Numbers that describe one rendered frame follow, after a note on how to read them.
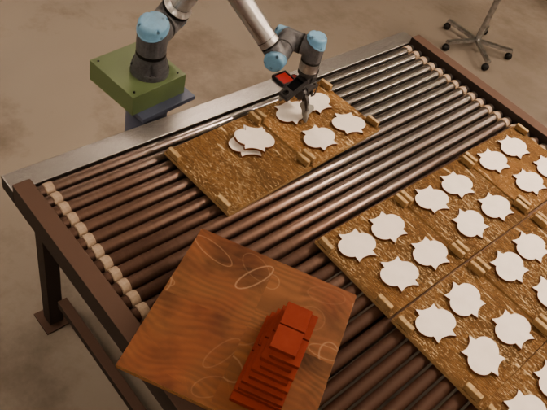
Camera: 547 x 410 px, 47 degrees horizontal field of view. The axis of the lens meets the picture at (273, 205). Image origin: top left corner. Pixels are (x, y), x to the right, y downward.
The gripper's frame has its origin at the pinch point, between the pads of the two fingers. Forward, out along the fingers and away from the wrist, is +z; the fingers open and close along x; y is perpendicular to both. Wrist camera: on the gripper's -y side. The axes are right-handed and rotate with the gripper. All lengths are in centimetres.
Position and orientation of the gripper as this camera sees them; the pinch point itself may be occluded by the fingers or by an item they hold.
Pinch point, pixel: (291, 112)
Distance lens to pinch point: 251.7
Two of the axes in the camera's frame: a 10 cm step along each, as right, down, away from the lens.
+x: -6.8, -6.3, 3.8
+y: 7.0, -4.0, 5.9
